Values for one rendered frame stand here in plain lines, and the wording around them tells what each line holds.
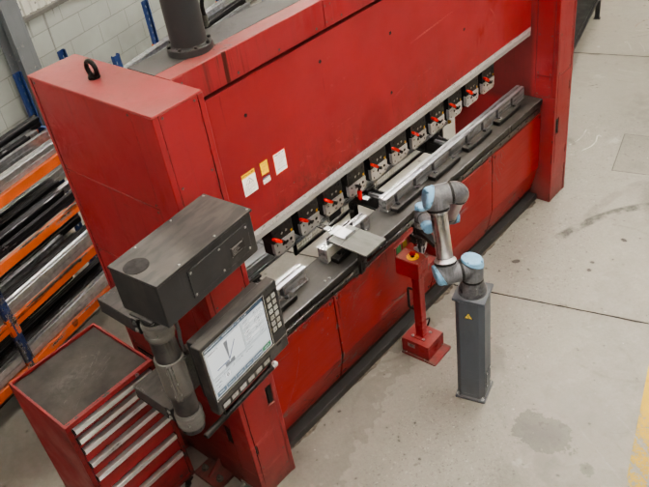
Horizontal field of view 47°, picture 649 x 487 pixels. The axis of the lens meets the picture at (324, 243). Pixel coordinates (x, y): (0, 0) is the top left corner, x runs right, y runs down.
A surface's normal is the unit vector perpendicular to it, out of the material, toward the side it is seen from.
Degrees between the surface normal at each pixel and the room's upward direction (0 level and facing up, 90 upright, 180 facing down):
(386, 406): 0
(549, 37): 90
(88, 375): 0
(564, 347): 0
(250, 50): 90
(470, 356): 90
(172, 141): 90
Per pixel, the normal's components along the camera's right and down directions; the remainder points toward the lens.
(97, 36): 0.89, 0.17
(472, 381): -0.43, 0.58
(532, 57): -0.64, 0.52
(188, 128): 0.76, 0.31
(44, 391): -0.13, -0.80
